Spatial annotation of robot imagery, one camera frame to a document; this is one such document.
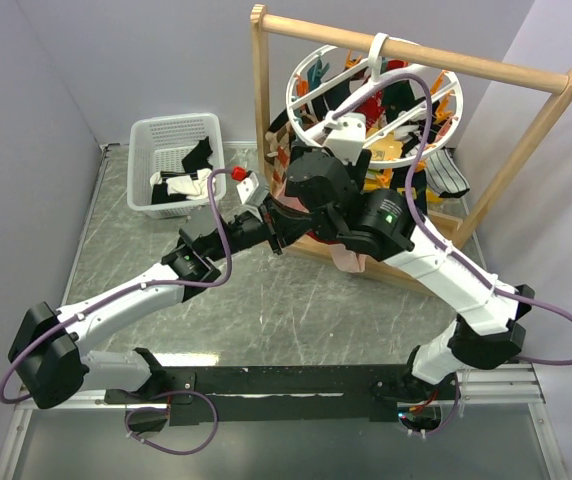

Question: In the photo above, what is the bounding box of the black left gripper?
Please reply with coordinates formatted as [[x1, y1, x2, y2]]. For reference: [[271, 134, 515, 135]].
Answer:
[[207, 192, 312, 262]]

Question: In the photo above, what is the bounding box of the argyle patterned knit sock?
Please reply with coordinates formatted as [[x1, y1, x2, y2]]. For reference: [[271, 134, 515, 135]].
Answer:
[[264, 110, 296, 194]]

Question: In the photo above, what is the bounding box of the red sock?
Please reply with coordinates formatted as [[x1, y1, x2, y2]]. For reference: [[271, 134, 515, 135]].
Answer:
[[355, 91, 391, 130]]

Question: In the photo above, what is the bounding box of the white round clip hanger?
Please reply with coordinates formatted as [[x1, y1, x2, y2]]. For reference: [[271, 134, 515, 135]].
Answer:
[[285, 34, 464, 170]]

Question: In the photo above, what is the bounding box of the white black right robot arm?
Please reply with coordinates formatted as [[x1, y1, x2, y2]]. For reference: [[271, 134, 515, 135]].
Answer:
[[284, 146, 534, 402]]

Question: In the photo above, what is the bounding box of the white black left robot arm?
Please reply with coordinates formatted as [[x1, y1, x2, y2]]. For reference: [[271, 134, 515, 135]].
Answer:
[[8, 196, 313, 409]]

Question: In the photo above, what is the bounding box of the yellow plastic tray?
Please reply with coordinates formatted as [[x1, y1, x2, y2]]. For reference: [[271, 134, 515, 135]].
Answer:
[[363, 168, 446, 211]]

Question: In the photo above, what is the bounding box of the white black striped sock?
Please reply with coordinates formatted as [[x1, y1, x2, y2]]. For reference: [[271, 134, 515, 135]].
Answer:
[[424, 148, 470, 199]]

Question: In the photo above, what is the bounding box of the white plastic laundry basket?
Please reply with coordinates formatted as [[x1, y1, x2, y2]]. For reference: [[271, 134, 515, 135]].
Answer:
[[126, 113, 225, 219]]

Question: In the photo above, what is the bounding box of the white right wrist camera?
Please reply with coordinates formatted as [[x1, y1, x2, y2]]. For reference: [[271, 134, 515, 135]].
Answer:
[[322, 112, 366, 165]]

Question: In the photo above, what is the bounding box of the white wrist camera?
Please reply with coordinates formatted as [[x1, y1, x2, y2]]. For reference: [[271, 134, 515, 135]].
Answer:
[[322, 112, 366, 165], [231, 166, 270, 210]]

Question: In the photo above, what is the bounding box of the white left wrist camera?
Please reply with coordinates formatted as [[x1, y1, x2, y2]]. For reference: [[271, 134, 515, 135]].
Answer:
[[231, 166, 270, 210]]

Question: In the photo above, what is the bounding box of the wooden hanger rack frame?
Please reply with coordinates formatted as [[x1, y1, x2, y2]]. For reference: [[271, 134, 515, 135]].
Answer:
[[245, 3, 572, 301]]

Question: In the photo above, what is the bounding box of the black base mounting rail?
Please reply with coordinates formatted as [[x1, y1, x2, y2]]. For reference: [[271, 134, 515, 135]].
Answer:
[[104, 364, 458, 426]]

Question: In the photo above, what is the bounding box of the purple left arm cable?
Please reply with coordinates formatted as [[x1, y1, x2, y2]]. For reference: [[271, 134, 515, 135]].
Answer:
[[0, 167, 240, 404]]

